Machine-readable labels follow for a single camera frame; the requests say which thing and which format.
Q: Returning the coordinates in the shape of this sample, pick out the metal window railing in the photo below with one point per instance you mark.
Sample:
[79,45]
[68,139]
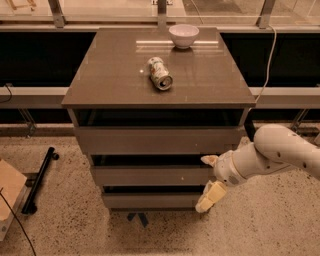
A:
[227,15]

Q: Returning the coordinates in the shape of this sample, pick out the black metal bar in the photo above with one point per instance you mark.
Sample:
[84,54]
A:
[30,206]

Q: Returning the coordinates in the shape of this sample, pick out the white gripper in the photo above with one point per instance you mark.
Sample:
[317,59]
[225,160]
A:
[225,170]

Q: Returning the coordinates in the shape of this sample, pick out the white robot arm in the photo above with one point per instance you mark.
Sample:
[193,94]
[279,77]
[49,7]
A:
[274,149]

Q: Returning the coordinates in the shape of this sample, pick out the white ceramic bowl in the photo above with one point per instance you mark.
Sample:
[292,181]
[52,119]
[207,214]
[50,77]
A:
[183,35]

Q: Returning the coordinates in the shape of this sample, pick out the green white soda can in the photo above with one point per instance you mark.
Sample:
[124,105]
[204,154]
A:
[159,74]

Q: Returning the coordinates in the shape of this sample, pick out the grey drawer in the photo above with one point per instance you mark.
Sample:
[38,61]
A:
[150,201]
[154,175]
[117,141]

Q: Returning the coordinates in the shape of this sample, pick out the grey bottom drawer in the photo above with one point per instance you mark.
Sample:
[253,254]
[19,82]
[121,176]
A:
[150,201]

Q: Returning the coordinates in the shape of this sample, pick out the grey drawer cabinet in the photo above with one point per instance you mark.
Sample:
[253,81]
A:
[113,89]

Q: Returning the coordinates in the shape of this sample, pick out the grey top drawer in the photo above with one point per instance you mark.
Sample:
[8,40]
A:
[117,141]

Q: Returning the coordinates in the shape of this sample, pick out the tan cardboard box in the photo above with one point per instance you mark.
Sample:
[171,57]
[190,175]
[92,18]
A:
[12,186]

